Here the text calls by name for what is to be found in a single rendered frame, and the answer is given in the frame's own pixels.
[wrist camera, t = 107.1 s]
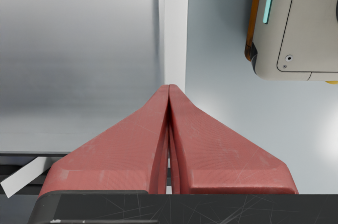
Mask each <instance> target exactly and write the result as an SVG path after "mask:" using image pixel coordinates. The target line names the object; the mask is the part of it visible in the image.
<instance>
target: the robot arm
mask: <svg viewBox="0 0 338 224"><path fill-rule="evenodd" d="M168 151H170V167H171V184H172V194H166V184H167V168H168ZM27 224H338V194H299V192H298V189H297V187H296V185H295V182H294V180H293V177H292V175H291V173H290V170H289V168H288V167H287V165H286V164H285V163H284V162H283V161H281V160H280V159H278V158H277V157H275V156H273V155H272V154H270V153H269V152H267V151H265V150H264V149H262V148H261V147H259V146H258V145H256V144H254V143H253V142H251V141H250V140H248V139H247V138H245V137H243V136H242V135H240V134H239V133H237V132H235V131H234V130H232V129H231V128H229V127H228V126H226V125H224V124H223V123H221V122H220V121H218V120H217V119H215V118H213V117H212V116H210V115H209V114H207V113H205V112H204V111H202V110H201V109H199V108H198V107H196V106H195V105H194V104H193V103H192V102H191V100H190V99H189V98H188V97H187V96H186V95H185V94H184V93H183V91H182V90H181V89H180V88H179V87H178V86H177V85H175V84H169V85H161V86H160V87H159V88H158V90H157V91H156V92H155V93H154V94H153V95H152V96H151V98H150V99H149V100H148V101H147V102H146V103H145V104H144V105H143V106H142V107H141V108H140V109H138V110H137V111H135V112H133V113H132V114H130V115H129V116H127V117H126V118H124V119H122V120H121V121H119V122H118V123H116V124H115V125H113V126H111V127H110V128H108V129H107V130H105V131H104V132H102V133H100V134H99V135H97V136H96V137H94V138H93V139H91V140H89V141H88V142H86V143H85V144H83V145H82V146H80V147H78V148H77V149H75V150H74V151H72V152H71V153H69V154H67V155H66V156H64V157H63V158H61V159H60V160H58V161H56V162H55V163H54V164H53V165H52V166H51V168H50V170H49V171H48V174H47V176H46V179H45V181H44V183H43V186H42V188H41V191H40V193H39V196H38V198H37V201H36V203H35V206H34V208H33V210H32V213H31V215H30V218H29V220H28V222H27Z"/></svg>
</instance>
